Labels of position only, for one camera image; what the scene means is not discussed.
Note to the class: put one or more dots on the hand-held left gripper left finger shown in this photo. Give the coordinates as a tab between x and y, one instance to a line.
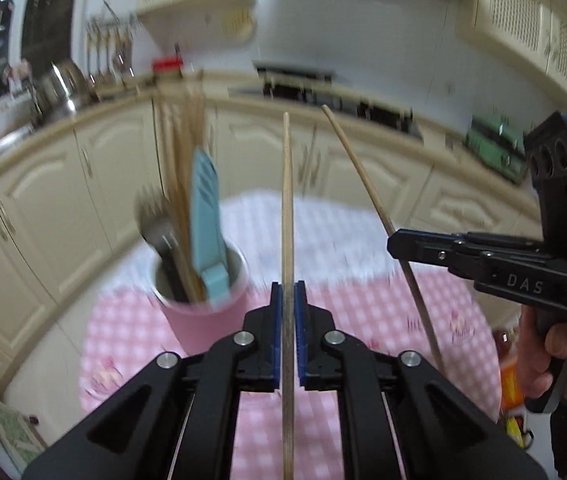
276	335

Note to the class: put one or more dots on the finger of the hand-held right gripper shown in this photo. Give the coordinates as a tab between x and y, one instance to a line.
428	247

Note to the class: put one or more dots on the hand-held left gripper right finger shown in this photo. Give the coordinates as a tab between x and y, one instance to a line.
301	335

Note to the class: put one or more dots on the pink cup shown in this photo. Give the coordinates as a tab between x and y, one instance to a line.
203	325

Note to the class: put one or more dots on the person's right hand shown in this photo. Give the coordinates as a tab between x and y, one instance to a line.
563	340

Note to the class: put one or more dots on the green kitchen appliance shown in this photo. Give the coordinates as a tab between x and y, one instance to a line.
496	147

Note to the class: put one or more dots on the light blue plastic utensil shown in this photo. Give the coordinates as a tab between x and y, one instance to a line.
206	220

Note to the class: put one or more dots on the pink checked tablecloth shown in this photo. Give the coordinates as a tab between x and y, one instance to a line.
128	325

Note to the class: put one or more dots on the orange snack packet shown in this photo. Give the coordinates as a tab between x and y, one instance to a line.
513	385

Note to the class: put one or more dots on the black gas stove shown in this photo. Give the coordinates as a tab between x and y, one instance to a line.
343	107

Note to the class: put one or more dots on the cream lattice corner cabinet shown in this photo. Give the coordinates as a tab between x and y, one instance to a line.
533	20

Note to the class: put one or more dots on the black induction cooker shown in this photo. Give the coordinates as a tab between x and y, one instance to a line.
293	72

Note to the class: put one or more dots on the cream base cabinets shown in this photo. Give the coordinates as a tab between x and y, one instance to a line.
63	200

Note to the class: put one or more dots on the green patterned panel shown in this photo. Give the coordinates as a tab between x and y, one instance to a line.
10	425

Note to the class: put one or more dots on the red container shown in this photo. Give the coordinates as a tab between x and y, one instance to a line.
167	67

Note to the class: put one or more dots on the round cream strainer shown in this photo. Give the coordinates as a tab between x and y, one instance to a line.
238	24

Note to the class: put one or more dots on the steel pot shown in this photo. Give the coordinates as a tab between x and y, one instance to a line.
63	85

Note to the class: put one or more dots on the steel faucet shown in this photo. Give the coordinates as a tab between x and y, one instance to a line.
35	105

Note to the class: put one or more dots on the steel utensil rack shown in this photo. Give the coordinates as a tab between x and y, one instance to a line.
110	15

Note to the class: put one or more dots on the pink rag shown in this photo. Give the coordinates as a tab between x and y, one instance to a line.
19	74

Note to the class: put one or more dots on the kitchen window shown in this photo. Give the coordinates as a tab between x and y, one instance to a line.
18	15

